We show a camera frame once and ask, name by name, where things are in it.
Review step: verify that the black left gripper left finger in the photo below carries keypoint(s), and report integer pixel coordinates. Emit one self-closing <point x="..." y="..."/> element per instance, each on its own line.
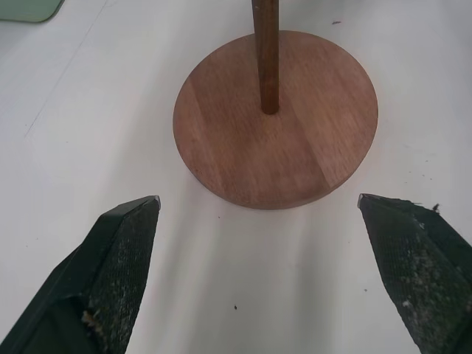
<point x="107" y="273"/>

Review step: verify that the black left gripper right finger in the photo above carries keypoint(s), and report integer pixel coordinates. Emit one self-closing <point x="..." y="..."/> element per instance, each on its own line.
<point x="416" y="265"/>

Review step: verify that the round wooden base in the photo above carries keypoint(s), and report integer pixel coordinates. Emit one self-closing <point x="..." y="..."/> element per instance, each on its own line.
<point x="274" y="121"/>

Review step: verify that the dark wooden pole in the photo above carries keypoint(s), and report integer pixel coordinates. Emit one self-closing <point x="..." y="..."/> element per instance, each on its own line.
<point x="266" y="55"/>

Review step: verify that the pale green tray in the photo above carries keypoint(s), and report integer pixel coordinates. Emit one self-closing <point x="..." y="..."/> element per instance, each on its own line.
<point x="26" y="9"/>

